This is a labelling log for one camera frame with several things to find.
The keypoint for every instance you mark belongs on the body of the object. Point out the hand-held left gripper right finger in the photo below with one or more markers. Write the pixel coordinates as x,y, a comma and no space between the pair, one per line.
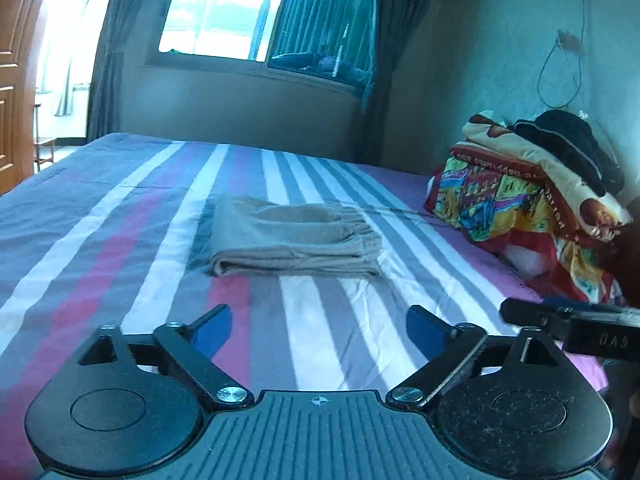
421,327

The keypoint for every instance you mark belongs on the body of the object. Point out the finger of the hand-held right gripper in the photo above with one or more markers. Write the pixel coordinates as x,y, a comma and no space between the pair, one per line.
530,312

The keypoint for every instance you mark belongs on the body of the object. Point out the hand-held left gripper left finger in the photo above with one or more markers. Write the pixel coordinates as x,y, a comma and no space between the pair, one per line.
214,329

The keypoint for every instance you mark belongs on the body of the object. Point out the beige pants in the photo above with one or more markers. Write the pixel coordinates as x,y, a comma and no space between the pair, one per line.
295,240

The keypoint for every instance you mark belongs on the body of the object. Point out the white pillow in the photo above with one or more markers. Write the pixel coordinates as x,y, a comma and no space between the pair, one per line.
527,260

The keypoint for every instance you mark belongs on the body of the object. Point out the colourful printed blanket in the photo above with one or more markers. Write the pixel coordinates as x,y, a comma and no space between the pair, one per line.
505,195

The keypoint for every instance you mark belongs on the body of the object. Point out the striped bed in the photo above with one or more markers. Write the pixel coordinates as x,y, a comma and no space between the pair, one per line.
125,240

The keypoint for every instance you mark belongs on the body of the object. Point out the black garment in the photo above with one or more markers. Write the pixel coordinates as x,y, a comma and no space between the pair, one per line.
570,145

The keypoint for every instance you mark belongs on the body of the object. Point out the wooden chair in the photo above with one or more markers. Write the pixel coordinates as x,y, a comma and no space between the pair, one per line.
45,147

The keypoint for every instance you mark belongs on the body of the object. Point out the dark curtain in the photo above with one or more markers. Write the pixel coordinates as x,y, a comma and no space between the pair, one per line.
395,60
112,60

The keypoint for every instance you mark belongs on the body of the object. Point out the wooden door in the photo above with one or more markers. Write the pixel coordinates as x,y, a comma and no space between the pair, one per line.
12,85

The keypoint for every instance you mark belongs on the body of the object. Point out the glass window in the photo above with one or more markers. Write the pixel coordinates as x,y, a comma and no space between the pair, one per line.
260,15

